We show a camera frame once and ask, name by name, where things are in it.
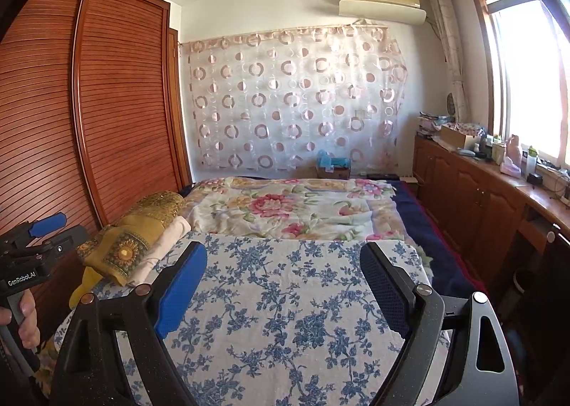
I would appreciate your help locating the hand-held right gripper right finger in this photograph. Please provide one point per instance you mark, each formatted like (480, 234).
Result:
(387, 290)

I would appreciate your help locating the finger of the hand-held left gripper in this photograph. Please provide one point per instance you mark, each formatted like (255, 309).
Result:
(46, 223)
(71, 237)

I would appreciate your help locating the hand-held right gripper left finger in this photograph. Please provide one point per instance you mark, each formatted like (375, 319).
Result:
(182, 290)

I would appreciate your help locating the mustard patterned shirt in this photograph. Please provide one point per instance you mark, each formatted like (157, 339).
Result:
(129, 250)

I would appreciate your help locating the person's left hand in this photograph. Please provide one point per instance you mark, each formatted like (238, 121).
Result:
(29, 321)

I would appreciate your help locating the yellow garment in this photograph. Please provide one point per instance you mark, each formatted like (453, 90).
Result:
(84, 288)

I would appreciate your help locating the cream folded garment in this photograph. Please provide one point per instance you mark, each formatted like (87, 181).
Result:
(164, 237)

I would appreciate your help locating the navy blanket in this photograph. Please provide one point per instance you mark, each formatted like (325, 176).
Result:
(427, 232)

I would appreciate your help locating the blue floral bed sheet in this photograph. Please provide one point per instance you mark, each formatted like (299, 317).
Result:
(285, 299)

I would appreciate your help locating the person's dark clothing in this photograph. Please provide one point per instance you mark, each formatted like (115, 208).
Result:
(18, 388)

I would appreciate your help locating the low wooden cabinet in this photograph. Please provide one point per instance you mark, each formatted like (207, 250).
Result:
(463, 192)

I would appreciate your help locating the brown cardboard box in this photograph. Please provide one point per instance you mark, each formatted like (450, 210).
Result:
(333, 172)

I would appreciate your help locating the wooden slatted wardrobe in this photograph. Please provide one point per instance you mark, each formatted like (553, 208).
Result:
(124, 99)

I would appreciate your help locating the dark chair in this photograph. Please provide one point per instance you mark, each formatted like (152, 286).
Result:
(554, 308)

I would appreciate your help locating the pink tissue pack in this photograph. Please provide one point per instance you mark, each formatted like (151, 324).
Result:
(511, 161)

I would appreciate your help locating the black small box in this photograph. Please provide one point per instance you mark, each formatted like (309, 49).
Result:
(535, 179)

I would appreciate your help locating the small round fan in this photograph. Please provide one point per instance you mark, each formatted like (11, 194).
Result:
(450, 104)

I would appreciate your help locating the circle-patterned sheer curtain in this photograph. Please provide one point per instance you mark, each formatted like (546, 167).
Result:
(289, 99)

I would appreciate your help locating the beige window curtain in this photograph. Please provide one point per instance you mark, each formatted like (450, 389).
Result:
(449, 45)

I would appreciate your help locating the wooden framed window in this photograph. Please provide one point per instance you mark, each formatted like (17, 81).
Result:
(525, 76)

